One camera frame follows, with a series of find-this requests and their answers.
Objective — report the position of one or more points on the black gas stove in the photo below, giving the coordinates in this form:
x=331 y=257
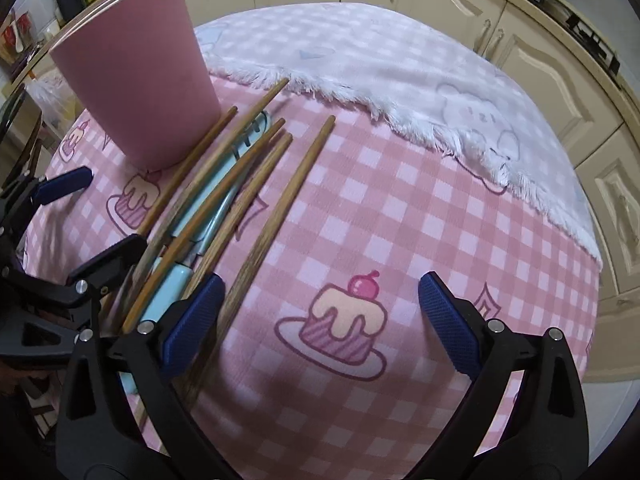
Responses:
x=575 y=17

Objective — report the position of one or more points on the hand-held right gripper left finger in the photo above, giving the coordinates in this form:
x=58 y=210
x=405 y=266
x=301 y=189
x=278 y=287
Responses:
x=195 y=320

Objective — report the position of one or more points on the pink checkered tablecloth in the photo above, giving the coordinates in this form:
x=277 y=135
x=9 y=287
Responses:
x=400 y=200

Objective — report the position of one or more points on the black kettle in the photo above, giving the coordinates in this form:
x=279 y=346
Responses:
x=67 y=0

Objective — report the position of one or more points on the white plastic bag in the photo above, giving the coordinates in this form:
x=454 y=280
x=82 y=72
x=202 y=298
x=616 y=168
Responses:
x=50 y=97

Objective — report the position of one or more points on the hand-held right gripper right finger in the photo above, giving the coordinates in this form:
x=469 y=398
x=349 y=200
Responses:
x=450 y=325

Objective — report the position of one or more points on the red knife holder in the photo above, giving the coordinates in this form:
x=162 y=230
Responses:
x=12 y=35

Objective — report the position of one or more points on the pile of wooden chopsticks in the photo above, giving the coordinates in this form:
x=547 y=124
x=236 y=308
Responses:
x=281 y=210

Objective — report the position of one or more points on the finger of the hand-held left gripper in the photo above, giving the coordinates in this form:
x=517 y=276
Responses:
x=65 y=182
x=110 y=255

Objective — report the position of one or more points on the pink utensil cup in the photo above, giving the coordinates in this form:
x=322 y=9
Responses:
x=140 y=75

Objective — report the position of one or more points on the white checkered fringed cloth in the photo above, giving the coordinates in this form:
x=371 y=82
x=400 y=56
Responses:
x=375 y=50

